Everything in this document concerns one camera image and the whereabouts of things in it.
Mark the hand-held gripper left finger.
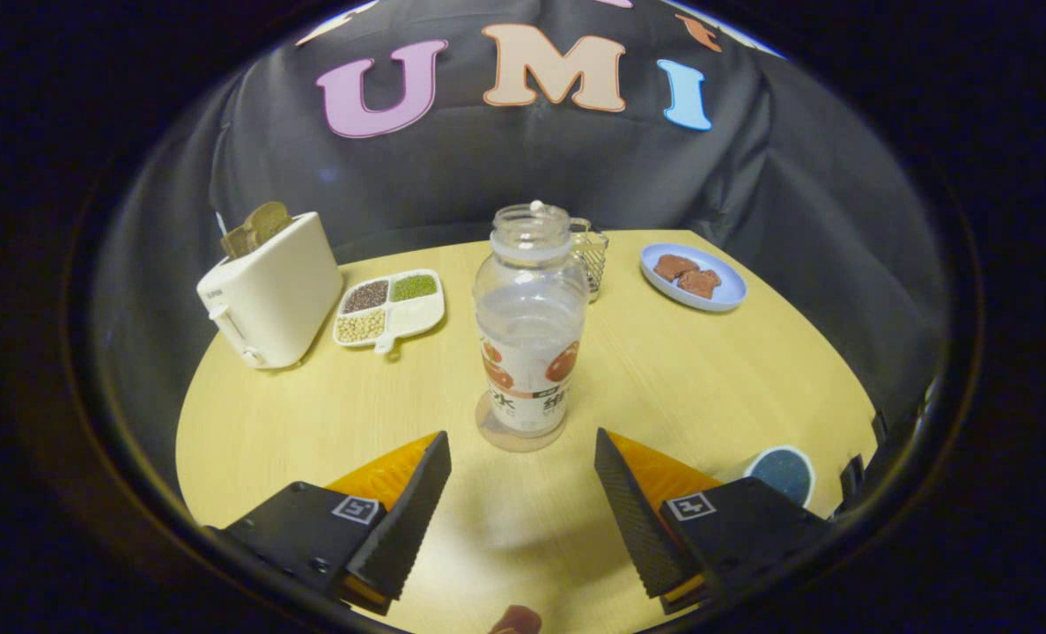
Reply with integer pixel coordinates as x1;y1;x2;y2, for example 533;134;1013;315
206;431;452;616

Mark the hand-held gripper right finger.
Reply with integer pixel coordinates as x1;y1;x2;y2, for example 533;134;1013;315
595;428;836;616

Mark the clear juice bottle orange label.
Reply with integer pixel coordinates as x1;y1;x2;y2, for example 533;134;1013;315
473;203;591;439

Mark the clear glass cup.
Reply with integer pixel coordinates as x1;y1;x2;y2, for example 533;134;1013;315
569;217;610;303

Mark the tan round coaster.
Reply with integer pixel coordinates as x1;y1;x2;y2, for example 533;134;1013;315
475;390;570;453

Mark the wooden table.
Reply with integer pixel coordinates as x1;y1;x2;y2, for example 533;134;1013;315
175;230;880;634

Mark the pile of pale beans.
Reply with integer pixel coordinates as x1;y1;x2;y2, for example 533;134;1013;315
337;309;387;344

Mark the white divided dish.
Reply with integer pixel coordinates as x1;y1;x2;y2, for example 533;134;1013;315
333;269;446;355

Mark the pile of dark beans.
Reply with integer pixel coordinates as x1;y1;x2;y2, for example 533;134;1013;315
343;280;390;314

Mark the light blue plate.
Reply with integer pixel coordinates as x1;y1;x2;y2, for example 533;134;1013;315
639;243;748;313

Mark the white toaster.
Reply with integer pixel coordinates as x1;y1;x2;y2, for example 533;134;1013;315
195;211;345;370

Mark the brown toast slice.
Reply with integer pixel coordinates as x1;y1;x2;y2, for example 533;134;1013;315
221;202;295;260

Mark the black backdrop cloth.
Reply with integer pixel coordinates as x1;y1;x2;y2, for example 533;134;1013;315
92;0;951;494

